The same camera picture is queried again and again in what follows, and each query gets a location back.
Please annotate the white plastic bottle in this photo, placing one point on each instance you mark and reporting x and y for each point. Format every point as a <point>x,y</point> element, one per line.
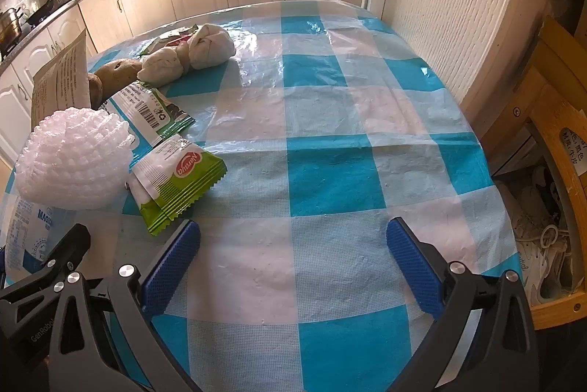
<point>27,231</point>

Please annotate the white green barcode wrapper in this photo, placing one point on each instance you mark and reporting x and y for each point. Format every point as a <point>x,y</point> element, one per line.
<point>142,110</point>

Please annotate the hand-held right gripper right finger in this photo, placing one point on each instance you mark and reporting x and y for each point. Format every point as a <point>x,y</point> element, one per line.
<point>412,268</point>

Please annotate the brown printed paper bag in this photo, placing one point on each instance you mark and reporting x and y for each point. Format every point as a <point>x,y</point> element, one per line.
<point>59,85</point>

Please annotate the black wok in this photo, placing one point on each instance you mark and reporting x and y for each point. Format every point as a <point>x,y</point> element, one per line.
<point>43,11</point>

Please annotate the brown bread bag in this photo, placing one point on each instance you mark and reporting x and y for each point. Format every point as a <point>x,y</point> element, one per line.
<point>117,73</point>

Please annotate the red snack wrapper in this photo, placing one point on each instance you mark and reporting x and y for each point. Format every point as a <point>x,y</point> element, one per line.
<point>172,35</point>

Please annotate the white foam fruit net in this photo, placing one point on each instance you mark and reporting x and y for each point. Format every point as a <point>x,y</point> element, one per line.
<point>73,158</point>

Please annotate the steel cooking pot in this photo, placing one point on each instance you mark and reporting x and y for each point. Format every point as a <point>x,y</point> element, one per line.
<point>9,27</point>

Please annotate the white knotted plastic bags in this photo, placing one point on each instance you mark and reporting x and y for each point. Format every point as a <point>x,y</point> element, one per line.
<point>211,46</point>

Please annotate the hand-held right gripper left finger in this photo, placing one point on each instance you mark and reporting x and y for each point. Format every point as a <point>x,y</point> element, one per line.
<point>169,263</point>

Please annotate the white shoes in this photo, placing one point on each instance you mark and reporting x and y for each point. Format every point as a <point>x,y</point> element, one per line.
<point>536,245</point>

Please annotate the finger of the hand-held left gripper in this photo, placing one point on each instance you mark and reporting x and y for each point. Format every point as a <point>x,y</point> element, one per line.
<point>55,263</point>

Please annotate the blue white checkered tablecloth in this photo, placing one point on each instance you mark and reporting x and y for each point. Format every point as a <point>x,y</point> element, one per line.
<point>321,144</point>

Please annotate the green white snack wrapper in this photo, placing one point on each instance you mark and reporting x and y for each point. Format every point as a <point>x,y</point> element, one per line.
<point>183,172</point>

